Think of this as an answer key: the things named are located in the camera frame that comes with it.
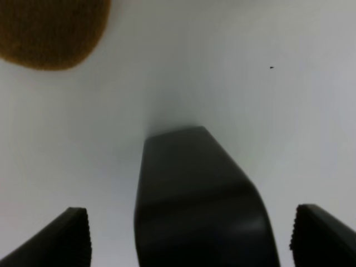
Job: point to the dark green pump bottle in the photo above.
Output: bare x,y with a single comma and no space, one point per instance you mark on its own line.
196,207

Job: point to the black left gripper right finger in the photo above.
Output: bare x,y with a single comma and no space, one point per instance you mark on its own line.
320,239

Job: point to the brown kiwi fruit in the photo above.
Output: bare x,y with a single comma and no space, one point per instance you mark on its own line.
51,35

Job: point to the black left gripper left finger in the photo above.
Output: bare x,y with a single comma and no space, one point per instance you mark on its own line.
66,241

